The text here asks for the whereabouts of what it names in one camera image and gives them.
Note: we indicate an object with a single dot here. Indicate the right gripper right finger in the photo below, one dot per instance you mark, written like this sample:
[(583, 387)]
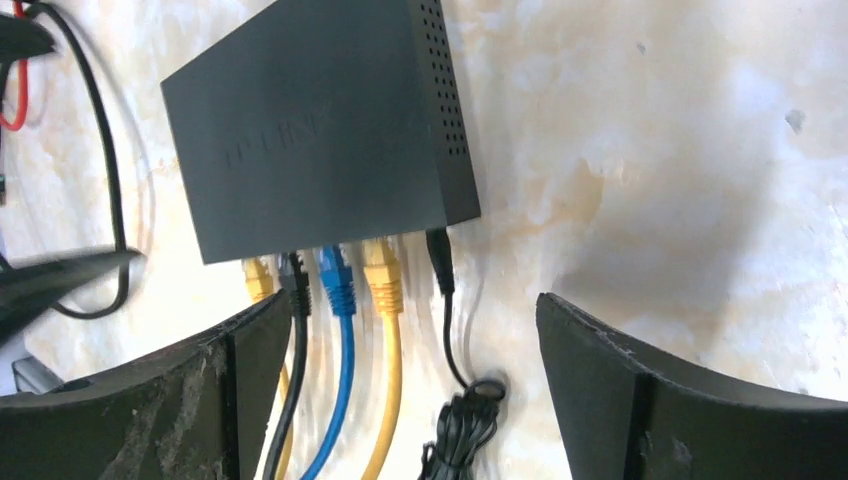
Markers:
[(628, 410)]

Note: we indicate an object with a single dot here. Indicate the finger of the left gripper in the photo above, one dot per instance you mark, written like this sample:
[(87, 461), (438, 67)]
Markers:
[(28, 291)]

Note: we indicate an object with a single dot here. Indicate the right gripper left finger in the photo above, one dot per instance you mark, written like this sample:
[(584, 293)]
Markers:
[(197, 409)]

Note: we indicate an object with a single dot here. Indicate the black network switch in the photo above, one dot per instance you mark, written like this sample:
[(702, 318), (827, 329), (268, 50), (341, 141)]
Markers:
[(322, 122)]

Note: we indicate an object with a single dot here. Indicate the black switch power adapter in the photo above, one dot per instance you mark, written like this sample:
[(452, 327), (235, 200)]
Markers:
[(469, 420)]

